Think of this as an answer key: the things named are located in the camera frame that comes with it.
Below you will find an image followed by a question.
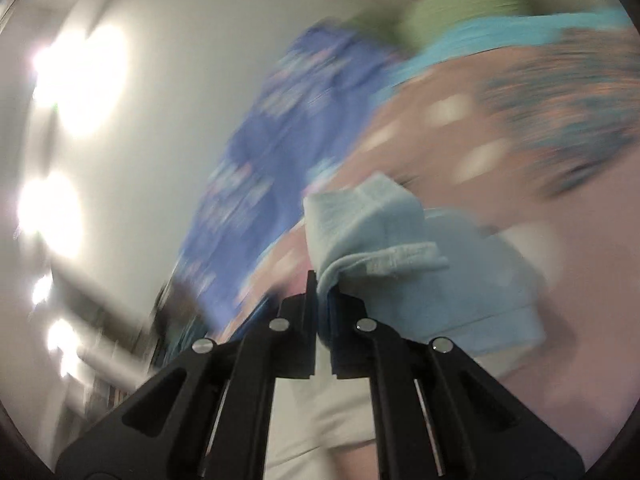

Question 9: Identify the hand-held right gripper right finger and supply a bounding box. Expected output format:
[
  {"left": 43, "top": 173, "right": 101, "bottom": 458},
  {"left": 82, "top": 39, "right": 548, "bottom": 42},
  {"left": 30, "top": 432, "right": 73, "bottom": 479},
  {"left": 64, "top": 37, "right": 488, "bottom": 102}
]
[{"left": 327, "top": 291, "right": 587, "bottom": 480}]

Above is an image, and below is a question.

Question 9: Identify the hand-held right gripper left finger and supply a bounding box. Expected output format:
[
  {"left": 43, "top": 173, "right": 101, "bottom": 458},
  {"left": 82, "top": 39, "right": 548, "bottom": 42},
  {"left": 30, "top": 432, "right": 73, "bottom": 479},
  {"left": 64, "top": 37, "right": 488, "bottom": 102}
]
[{"left": 55, "top": 270, "right": 318, "bottom": 480}]

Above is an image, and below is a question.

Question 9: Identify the light blue small garment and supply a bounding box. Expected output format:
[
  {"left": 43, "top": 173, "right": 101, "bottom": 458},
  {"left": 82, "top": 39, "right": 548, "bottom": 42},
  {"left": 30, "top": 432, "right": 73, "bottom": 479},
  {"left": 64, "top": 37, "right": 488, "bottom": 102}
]
[{"left": 302, "top": 172, "right": 547, "bottom": 357}]

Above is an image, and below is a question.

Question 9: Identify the pink polka dot blanket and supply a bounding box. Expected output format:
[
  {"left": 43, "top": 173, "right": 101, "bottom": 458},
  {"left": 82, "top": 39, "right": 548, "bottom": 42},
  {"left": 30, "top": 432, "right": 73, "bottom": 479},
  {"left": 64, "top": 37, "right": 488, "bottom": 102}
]
[{"left": 220, "top": 50, "right": 640, "bottom": 463}]

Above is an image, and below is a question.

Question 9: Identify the multicoloured knitted cloth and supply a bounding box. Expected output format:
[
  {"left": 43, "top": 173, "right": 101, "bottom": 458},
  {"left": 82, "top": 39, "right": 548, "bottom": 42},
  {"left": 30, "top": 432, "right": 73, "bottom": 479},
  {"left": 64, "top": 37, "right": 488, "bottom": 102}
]
[{"left": 475, "top": 27, "right": 640, "bottom": 197}]

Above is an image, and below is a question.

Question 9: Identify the turquoise cloth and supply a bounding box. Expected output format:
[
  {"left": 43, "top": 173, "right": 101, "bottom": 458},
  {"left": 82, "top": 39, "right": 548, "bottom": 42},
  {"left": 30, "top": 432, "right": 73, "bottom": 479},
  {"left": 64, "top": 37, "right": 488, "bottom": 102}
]
[{"left": 370, "top": 7, "right": 633, "bottom": 107}]

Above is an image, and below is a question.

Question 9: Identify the light green pillow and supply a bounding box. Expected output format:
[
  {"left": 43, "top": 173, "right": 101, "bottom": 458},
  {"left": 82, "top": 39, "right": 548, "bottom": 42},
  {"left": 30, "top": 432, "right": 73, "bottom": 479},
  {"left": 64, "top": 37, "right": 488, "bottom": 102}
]
[{"left": 350, "top": 0, "right": 527, "bottom": 55}]

